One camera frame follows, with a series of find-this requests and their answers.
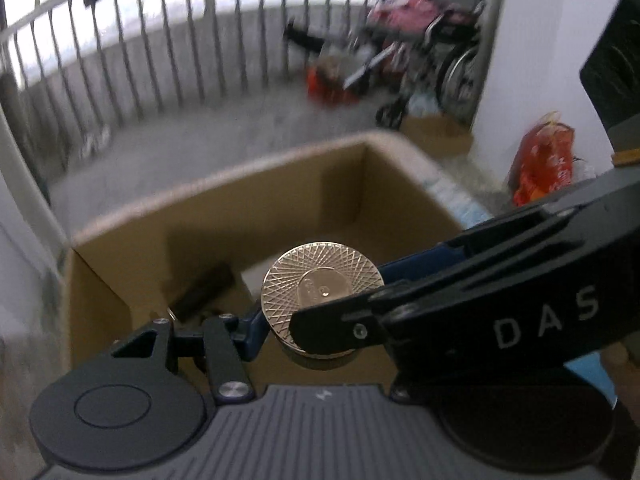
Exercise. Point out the white curtain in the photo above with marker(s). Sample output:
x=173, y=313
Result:
x=32, y=242

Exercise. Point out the small floor cardboard box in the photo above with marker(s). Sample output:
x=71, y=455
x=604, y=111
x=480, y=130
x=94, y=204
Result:
x=439, y=136

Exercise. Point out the person right hand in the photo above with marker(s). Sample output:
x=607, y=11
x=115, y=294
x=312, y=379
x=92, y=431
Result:
x=625, y=377

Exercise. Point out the black matte cylinder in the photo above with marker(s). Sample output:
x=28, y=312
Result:
x=211, y=285

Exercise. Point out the pink clothes pile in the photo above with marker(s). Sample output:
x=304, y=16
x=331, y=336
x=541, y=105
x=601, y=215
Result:
x=406, y=15

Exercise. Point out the white shoes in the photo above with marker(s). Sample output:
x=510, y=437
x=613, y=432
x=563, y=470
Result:
x=96, y=142

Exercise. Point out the gold lid black jar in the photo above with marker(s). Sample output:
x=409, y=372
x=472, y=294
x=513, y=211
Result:
x=308, y=276

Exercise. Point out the large cardboard box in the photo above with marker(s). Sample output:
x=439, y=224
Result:
x=375, y=192

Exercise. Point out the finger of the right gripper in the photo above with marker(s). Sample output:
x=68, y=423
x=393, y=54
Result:
x=453, y=309
x=435, y=259

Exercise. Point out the wheelchair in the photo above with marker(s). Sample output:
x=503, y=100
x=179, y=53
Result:
x=431, y=69

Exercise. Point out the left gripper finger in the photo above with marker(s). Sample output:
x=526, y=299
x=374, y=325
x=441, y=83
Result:
x=220, y=347

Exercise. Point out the red plastic bag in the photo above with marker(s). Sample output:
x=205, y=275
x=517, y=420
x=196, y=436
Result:
x=544, y=161

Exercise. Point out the metal balcony railing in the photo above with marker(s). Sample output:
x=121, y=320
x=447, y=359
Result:
x=74, y=69

